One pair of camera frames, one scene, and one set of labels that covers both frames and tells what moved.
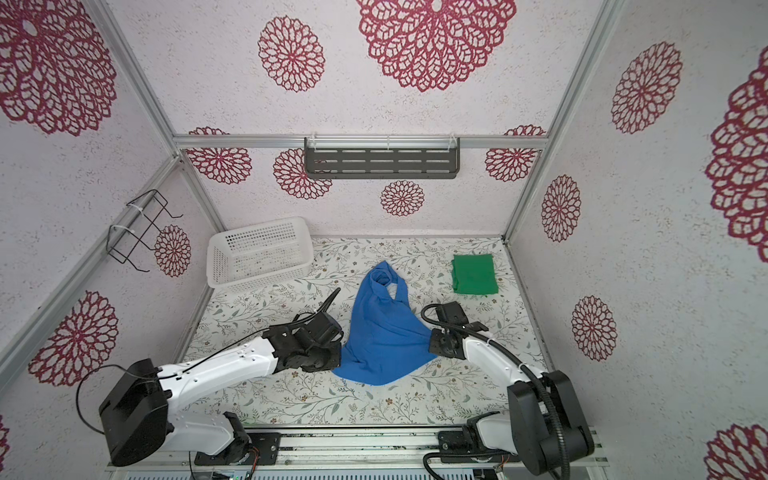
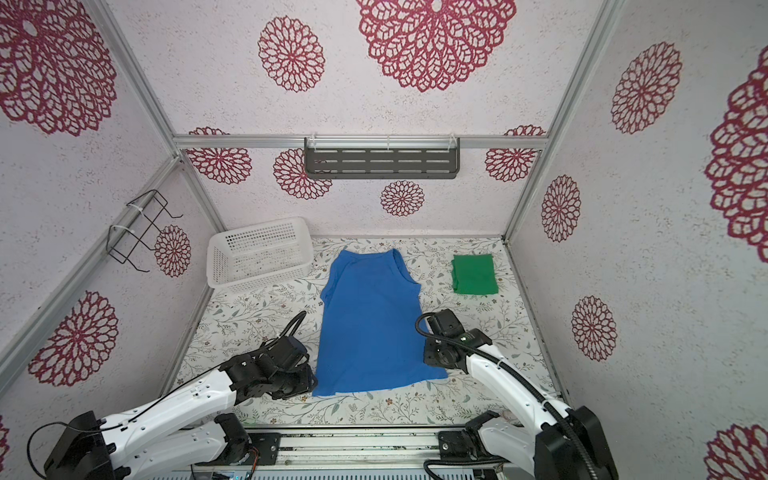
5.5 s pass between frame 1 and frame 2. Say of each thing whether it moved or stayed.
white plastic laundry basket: stayed
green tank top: stayed
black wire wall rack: stayed
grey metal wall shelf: stayed
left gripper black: moved
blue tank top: moved
